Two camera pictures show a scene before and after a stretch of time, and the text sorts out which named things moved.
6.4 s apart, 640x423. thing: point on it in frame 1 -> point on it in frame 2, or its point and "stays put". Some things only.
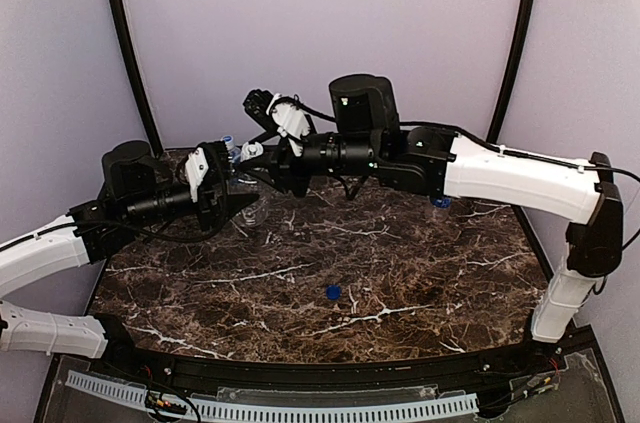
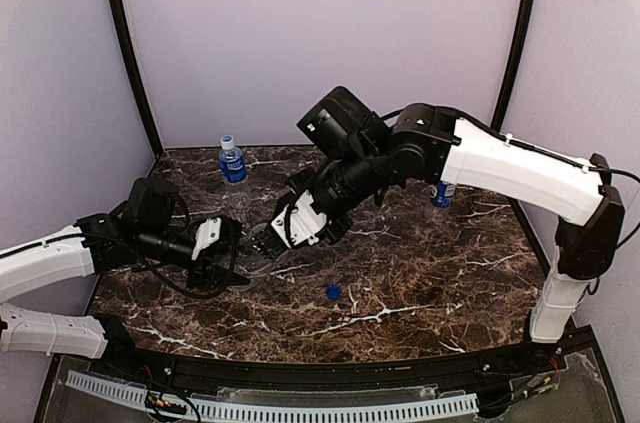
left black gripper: [211, 200] -> [220, 253]
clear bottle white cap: [249, 175] -> [256, 264]
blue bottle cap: [333, 291] stays put
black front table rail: [288, 373] stays put
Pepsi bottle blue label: [441, 202] stays put
